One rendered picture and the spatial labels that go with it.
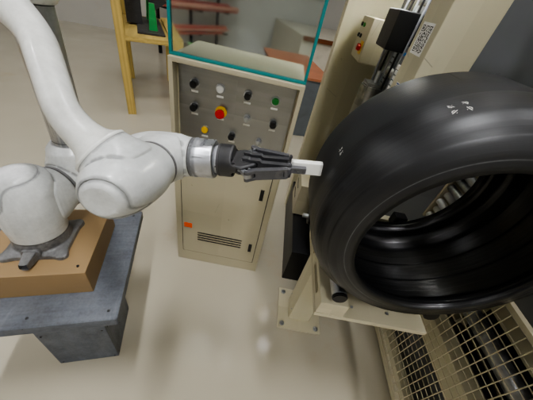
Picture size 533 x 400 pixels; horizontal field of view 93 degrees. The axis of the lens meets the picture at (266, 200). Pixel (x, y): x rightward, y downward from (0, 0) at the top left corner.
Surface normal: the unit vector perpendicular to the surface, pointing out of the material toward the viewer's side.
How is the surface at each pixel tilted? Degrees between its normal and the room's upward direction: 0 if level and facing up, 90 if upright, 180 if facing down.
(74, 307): 0
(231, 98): 90
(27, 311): 0
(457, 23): 90
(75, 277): 90
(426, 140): 57
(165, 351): 0
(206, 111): 90
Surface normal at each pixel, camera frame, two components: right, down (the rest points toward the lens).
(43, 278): 0.19, 0.66
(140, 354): 0.18, -0.75
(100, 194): 0.01, 0.56
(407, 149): -0.51, -0.06
